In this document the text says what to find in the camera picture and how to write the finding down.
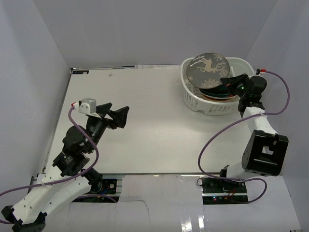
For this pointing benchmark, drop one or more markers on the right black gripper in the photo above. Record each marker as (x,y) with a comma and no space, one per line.
(236,79)

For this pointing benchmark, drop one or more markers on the orange woven round plate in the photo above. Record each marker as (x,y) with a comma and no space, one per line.
(216,99)

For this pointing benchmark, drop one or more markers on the silver metallic round plate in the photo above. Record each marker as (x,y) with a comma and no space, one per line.
(206,70)

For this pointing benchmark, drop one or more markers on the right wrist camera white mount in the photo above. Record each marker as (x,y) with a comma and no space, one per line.
(260,71)

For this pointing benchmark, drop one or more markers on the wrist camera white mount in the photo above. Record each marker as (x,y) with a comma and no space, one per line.
(86,106)
(260,71)

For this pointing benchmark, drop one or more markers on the teal scalloped round plate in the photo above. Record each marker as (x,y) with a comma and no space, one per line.
(215,94)

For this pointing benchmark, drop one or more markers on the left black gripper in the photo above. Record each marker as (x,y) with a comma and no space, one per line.
(106,118)

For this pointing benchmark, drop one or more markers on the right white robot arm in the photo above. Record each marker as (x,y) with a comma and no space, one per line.
(265,151)

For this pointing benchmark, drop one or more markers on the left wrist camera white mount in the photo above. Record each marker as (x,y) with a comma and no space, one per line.
(86,106)

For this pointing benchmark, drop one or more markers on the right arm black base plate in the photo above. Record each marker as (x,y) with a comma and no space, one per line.
(220,192)

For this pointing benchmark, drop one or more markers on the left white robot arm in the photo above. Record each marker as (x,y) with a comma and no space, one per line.
(72,173)

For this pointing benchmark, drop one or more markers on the dark teal square plate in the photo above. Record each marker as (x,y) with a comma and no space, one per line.
(217,89)

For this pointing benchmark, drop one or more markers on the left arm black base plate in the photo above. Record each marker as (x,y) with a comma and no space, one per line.
(106,186)

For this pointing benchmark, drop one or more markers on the white plastic dish bin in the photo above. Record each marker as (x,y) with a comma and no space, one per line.
(193,97)

